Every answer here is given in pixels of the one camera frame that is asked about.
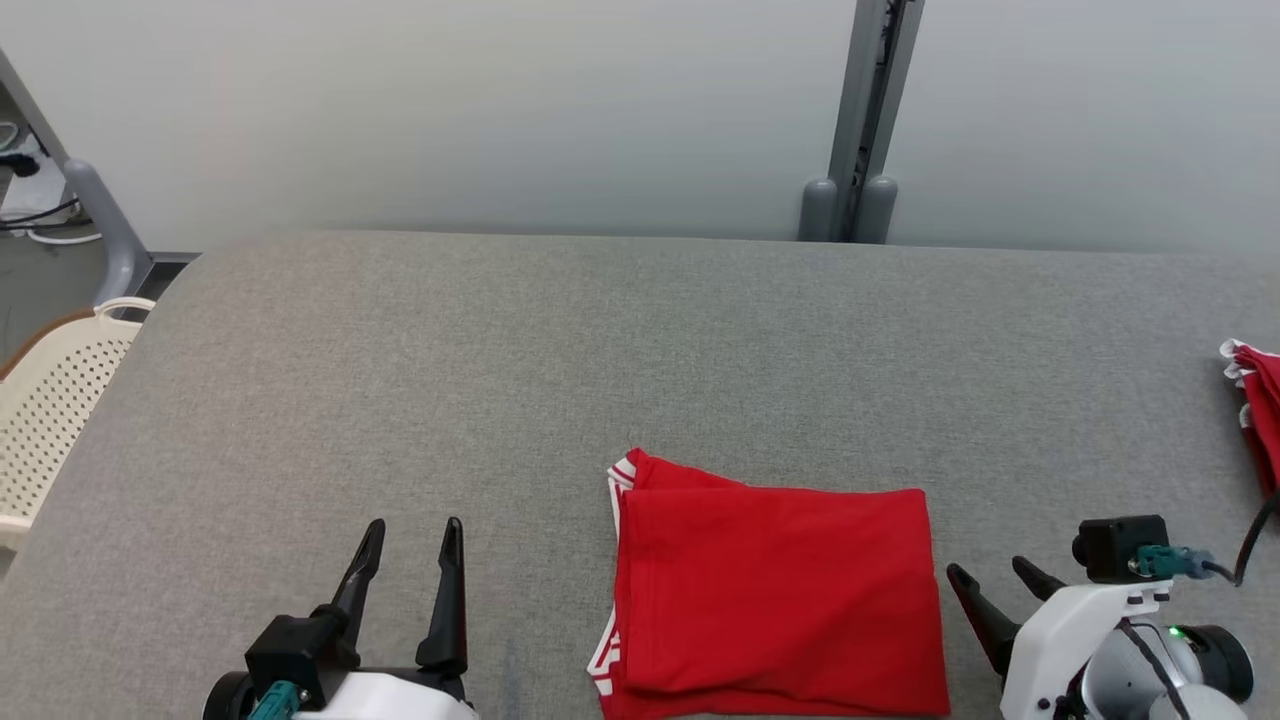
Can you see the red jersey with black lettering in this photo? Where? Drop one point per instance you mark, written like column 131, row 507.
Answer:
column 780, row 600

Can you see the teal right camera connector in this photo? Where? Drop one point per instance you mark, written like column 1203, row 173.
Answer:
column 1170, row 562

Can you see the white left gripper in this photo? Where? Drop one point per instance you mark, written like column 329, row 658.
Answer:
column 400, row 698

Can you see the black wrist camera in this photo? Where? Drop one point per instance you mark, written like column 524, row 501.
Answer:
column 1120, row 548
column 295, row 650

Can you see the teal camera connector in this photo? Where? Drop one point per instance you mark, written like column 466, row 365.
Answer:
column 1170, row 562
column 272, row 702

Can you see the red shorts with white stripe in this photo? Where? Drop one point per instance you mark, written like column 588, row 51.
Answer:
column 1262, row 410

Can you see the grey cylindrical post foot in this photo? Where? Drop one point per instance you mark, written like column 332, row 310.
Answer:
column 877, row 212
column 818, row 212

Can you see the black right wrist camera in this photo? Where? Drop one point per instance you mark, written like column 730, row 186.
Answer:
column 1120, row 548

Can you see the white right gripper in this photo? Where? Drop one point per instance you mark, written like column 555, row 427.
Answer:
column 1060, row 640

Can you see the cream perforated laundry basket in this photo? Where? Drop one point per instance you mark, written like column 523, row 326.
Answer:
column 50, row 410

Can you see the grey metal partition post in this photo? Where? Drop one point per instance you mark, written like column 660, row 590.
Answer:
column 875, row 90

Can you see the teal left camera connector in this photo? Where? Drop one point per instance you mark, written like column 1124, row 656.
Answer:
column 272, row 702

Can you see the grey metal frame leg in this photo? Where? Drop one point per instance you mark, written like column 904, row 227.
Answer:
column 110, row 230

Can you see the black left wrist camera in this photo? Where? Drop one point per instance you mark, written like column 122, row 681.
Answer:
column 295, row 650

